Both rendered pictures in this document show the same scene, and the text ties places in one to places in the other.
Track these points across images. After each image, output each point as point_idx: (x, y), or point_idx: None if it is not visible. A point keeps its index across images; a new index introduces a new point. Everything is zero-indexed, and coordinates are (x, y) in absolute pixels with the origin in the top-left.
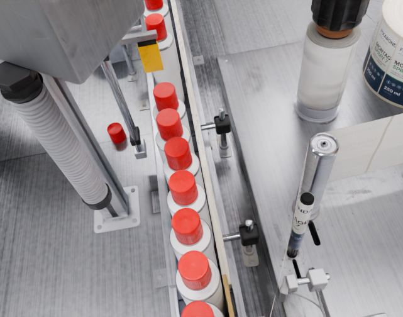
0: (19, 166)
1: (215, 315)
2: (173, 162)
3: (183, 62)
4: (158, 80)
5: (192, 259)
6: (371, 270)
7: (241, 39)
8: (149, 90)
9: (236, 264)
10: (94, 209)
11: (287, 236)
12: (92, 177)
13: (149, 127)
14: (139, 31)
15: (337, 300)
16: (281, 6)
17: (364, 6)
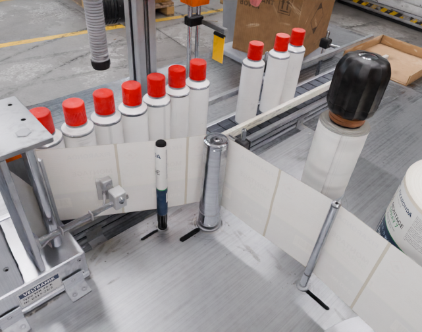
0: None
1: (53, 136)
2: (147, 83)
3: (276, 107)
4: (238, 91)
5: (76, 101)
6: (179, 283)
7: None
8: (226, 91)
9: (143, 213)
10: (91, 65)
11: (176, 219)
12: (95, 37)
13: None
14: None
15: (137, 268)
16: (415, 153)
17: (357, 100)
